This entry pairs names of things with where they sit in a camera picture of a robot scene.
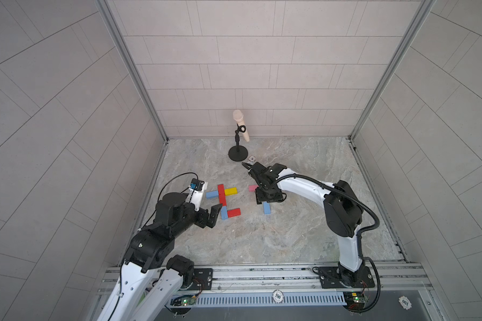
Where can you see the left circuit board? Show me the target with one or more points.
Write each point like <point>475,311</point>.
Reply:
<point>184,301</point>

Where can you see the circuit board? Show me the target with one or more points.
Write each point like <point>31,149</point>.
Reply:
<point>184,301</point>
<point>355,300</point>

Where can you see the poker chip right corner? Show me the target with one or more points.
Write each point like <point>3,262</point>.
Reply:
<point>405,302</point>

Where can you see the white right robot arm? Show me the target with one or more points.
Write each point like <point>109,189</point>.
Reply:
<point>342,213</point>

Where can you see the black microphone stand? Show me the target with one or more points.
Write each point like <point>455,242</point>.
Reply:
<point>238,153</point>

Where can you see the red stem block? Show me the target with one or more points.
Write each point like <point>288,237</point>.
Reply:
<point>221,190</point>

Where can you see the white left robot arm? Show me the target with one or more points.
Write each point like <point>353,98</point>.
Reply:
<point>148,276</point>

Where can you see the beige wooden microphone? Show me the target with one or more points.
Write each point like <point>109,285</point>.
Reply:
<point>238,117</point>

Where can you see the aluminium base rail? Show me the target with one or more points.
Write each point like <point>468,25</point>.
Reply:
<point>301,284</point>

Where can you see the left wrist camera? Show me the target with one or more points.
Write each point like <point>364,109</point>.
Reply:
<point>197,190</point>

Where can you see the poker chip on rail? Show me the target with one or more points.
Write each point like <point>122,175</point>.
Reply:
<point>278,297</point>

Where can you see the right circuit board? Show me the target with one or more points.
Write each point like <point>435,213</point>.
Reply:
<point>355,300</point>

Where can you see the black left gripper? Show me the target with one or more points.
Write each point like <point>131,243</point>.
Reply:
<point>203,217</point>

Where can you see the yellow block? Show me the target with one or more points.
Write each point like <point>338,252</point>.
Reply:
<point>230,191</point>

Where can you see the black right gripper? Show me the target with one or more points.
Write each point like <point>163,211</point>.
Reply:
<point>266,194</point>

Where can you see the light blue block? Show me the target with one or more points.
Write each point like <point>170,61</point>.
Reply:
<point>266,208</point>
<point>224,213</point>
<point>212,194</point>

